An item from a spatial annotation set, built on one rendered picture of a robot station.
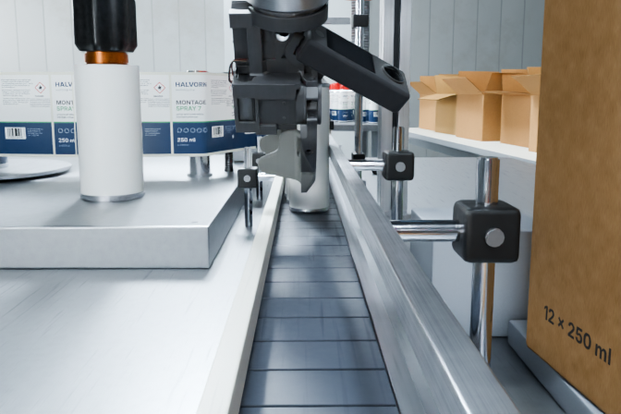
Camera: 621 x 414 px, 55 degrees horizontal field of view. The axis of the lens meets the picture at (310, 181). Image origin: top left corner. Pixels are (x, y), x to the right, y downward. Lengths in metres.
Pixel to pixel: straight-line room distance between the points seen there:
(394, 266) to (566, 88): 0.20
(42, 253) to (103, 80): 0.25
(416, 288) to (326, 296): 0.24
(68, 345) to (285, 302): 0.19
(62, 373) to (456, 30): 4.87
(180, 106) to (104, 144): 0.25
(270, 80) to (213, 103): 0.56
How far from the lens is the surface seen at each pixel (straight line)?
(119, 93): 0.87
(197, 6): 4.91
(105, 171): 0.87
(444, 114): 3.85
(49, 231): 0.74
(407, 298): 0.21
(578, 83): 0.39
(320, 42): 0.54
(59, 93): 1.13
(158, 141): 1.09
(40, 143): 1.16
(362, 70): 0.55
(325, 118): 0.74
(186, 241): 0.70
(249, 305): 0.33
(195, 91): 1.08
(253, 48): 0.55
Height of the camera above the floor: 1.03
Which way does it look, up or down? 8 degrees down
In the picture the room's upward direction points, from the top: straight up
